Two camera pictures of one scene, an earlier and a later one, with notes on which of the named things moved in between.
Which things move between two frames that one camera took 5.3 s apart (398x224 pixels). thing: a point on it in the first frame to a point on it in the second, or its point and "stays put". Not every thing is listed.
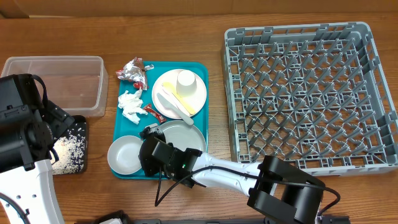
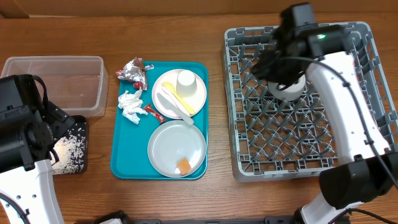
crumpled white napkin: x=131 y=104 stays put
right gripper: x=146 y=165 to x=263 y=70
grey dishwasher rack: x=316 y=96 stays put
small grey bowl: x=123 y=154 to x=288 y=92
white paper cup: x=186 y=83 stays put
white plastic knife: x=168 y=104 stays put
